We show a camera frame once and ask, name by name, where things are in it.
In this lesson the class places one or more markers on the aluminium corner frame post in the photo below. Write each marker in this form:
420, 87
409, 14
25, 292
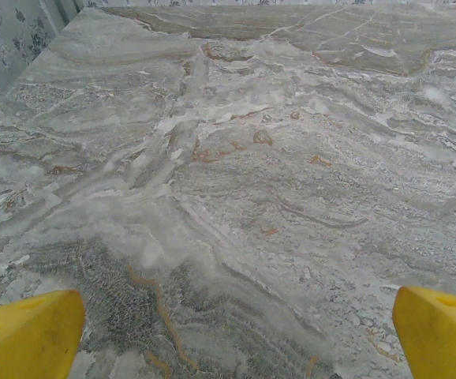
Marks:
68, 10

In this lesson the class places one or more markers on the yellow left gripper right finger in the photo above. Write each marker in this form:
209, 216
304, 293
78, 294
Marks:
445, 339

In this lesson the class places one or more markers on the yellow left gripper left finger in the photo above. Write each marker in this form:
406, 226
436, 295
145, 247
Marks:
27, 339

